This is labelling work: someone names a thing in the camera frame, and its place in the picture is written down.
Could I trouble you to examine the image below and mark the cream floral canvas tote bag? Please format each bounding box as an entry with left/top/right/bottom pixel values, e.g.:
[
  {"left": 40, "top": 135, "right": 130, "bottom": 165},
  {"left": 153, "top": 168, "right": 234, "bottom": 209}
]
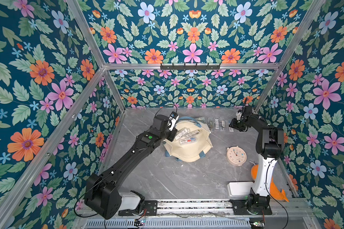
[{"left": 163, "top": 116, "right": 213, "bottom": 163}]

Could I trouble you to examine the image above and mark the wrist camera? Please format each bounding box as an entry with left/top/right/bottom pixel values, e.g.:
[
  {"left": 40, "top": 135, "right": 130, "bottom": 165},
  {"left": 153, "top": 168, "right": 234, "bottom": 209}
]
[
  {"left": 167, "top": 112, "right": 179, "bottom": 131},
  {"left": 236, "top": 111, "right": 242, "bottom": 120}
]

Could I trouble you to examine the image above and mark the pink round alarm clock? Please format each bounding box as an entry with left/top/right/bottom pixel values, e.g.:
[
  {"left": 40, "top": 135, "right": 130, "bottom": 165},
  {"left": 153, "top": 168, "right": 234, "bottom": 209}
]
[{"left": 226, "top": 146, "right": 247, "bottom": 166}]

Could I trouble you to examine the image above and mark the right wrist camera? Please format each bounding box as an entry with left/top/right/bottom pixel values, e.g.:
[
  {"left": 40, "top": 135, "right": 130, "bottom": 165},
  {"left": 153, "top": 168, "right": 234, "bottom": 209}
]
[{"left": 236, "top": 111, "right": 242, "bottom": 120}]

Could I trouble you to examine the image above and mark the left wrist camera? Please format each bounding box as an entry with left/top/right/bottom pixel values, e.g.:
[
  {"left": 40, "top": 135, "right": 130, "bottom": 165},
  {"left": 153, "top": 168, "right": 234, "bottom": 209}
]
[{"left": 167, "top": 112, "right": 179, "bottom": 131}]

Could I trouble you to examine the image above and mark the white rectangular box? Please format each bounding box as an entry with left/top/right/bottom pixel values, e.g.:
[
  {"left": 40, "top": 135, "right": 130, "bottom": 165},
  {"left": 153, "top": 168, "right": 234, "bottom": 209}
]
[{"left": 227, "top": 181, "right": 254, "bottom": 197}]

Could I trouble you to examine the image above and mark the orange carrot plush toy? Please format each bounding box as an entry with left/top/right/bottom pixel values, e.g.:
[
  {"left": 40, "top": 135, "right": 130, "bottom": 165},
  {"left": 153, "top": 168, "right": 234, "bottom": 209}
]
[{"left": 251, "top": 165, "right": 289, "bottom": 202}]

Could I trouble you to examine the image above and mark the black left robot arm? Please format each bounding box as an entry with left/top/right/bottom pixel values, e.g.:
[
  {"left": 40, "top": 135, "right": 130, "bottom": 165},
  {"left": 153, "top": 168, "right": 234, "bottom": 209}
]
[{"left": 84, "top": 112, "right": 179, "bottom": 219}]

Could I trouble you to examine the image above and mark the clear green compass set case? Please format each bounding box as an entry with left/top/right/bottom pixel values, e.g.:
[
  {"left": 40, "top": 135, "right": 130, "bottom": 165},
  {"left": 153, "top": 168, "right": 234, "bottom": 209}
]
[{"left": 207, "top": 117, "right": 214, "bottom": 132}]

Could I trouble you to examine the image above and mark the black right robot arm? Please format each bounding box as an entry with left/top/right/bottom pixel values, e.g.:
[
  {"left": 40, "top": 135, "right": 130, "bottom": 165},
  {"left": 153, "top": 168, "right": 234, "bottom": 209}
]
[{"left": 229, "top": 106, "right": 284, "bottom": 215}]

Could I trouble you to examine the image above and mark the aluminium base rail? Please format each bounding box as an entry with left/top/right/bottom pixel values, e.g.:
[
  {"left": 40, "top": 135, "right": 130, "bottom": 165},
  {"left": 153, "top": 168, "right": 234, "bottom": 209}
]
[{"left": 73, "top": 198, "right": 321, "bottom": 229}]

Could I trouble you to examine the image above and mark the clear plastic stationery packet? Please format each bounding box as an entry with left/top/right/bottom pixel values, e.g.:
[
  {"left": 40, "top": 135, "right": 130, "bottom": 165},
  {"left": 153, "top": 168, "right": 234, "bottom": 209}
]
[{"left": 174, "top": 128, "right": 201, "bottom": 146}]

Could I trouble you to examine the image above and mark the black hook rail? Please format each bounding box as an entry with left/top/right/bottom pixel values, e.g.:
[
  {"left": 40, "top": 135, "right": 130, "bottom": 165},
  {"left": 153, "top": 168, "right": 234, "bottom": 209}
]
[{"left": 160, "top": 63, "right": 221, "bottom": 71}]

